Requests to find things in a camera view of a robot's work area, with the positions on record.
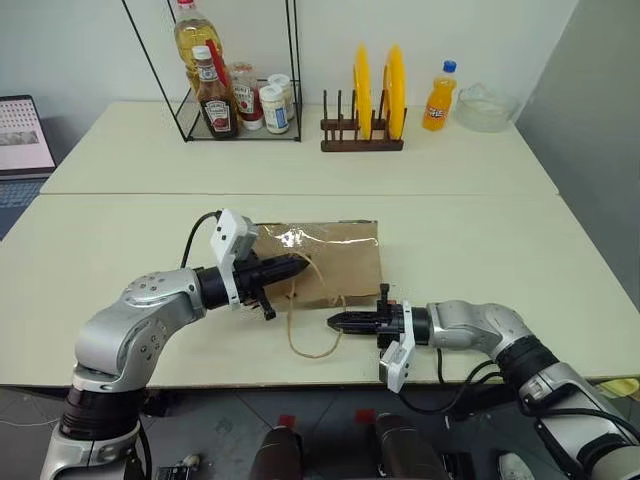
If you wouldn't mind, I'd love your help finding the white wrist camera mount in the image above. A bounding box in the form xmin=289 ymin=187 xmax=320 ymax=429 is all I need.
xmin=377 ymin=299 xmax=416 ymax=395
xmin=208 ymin=208 xmax=260 ymax=307

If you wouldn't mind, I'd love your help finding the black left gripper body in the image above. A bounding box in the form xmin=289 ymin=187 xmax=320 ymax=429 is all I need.
xmin=232 ymin=250 xmax=278 ymax=322

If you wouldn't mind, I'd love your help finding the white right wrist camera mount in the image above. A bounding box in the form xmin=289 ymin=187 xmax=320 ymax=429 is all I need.
xmin=377 ymin=299 xmax=416 ymax=395

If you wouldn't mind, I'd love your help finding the yellow plate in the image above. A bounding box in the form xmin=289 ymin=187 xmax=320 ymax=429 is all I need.
xmin=382 ymin=44 xmax=408 ymax=141
xmin=353 ymin=42 xmax=374 ymax=142

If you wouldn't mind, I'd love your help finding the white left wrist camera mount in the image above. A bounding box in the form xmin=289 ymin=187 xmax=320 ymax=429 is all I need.
xmin=208 ymin=208 xmax=260 ymax=307

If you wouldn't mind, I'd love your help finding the black wire frame rack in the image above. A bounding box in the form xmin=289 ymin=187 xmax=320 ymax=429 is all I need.
xmin=121 ymin=0 xmax=304 ymax=144

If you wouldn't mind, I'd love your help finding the orange soda bottle blue cap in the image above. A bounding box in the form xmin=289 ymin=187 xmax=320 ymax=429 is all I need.
xmin=421 ymin=59 xmax=459 ymax=133

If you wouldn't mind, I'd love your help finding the large cooking oil bottle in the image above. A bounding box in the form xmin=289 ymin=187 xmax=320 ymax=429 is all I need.
xmin=173 ymin=0 xmax=233 ymax=94

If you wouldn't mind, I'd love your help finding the brown paper bag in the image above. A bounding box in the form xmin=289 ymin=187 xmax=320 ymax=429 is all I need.
xmin=248 ymin=218 xmax=384 ymax=359

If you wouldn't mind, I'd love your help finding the glass ketchup bottle white cap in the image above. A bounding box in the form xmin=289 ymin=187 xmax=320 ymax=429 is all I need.
xmin=191 ymin=45 xmax=241 ymax=141

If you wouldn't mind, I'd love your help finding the yellow cloth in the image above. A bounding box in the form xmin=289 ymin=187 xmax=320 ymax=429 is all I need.
xmin=596 ymin=377 xmax=640 ymax=402

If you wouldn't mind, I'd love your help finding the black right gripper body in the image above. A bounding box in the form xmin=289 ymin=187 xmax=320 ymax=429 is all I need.
xmin=373 ymin=283 xmax=405 ymax=351

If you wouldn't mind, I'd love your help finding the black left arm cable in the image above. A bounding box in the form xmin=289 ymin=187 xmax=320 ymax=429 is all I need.
xmin=179 ymin=211 xmax=224 ymax=270

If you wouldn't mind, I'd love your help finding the clear glass bowl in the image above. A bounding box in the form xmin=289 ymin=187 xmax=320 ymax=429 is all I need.
xmin=455 ymin=81 xmax=522 ymax=134

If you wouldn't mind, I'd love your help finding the white jar blue label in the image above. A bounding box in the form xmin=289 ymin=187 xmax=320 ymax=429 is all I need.
xmin=258 ymin=84 xmax=293 ymax=135
xmin=266 ymin=73 xmax=297 ymax=122

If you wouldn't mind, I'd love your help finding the dark wooden plate rack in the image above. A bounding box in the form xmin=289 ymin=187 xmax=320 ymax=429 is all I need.
xmin=319 ymin=89 xmax=405 ymax=153

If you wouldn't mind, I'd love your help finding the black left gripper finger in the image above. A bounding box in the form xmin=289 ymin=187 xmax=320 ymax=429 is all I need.
xmin=259 ymin=266 xmax=307 ymax=288
xmin=257 ymin=253 xmax=308 ymax=274

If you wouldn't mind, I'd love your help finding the squeeze ketchup bottle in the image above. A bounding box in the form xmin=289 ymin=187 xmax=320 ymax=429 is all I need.
xmin=228 ymin=61 xmax=264 ymax=133

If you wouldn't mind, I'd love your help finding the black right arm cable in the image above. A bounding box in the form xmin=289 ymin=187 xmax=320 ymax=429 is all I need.
xmin=397 ymin=347 xmax=529 ymax=416

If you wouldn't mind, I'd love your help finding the dark brown rounded shape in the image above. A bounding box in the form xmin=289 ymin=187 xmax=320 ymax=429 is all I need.
xmin=254 ymin=424 xmax=305 ymax=480
xmin=373 ymin=413 xmax=447 ymax=480

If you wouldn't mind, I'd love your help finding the grey laptop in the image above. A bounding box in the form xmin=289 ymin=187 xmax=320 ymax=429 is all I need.
xmin=0 ymin=94 xmax=58 ymax=242

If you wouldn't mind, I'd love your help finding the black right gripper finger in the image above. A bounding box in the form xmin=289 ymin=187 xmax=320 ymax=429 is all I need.
xmin=326 ymin=310 xmax=380 ymax=327
xmin=326 ymin=321 xmax=380 ymax=337

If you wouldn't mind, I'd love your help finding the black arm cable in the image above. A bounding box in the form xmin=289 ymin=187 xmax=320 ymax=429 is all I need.
xmin=397 ymin=347 xmax=529 ymax=416
xmin=179 ymin=211 xmax=224 ymax=270

